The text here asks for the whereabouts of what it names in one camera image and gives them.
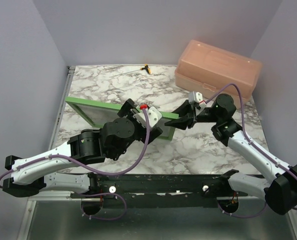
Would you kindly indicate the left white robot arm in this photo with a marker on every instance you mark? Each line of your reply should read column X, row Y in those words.
column 26, row 177

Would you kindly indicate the wooden picture frame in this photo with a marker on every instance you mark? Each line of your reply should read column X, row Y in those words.
column 98, row 110

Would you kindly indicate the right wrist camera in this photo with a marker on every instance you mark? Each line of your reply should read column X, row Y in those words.
column 196, row 100

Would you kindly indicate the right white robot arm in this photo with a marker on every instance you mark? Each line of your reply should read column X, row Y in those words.
column 277, row 187

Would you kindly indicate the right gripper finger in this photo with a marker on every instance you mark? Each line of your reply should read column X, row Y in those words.
column 184, row 109
column 182, row 123

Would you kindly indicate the aluminium rail left side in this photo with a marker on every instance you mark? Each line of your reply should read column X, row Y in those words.
column 59, row 116

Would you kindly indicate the yellow black hex key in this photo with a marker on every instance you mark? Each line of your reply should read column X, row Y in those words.
column 144, row 68

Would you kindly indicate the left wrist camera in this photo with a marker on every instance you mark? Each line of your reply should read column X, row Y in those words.
column 154, row 116

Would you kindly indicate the white photo paper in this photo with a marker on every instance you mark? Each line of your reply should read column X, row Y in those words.
column 96, row 115

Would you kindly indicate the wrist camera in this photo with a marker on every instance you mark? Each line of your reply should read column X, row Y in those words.
column 154, row 116
column 196, row 100

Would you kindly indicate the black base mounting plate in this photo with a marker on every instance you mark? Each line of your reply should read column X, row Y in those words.
column 156, row 191

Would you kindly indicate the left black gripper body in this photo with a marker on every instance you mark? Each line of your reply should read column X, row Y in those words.
column 141, row 132

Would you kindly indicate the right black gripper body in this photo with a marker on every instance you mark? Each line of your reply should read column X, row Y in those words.
column 206, row 116

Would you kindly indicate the pink translucent plastic box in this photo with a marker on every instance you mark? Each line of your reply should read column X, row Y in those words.
column 207, row 69

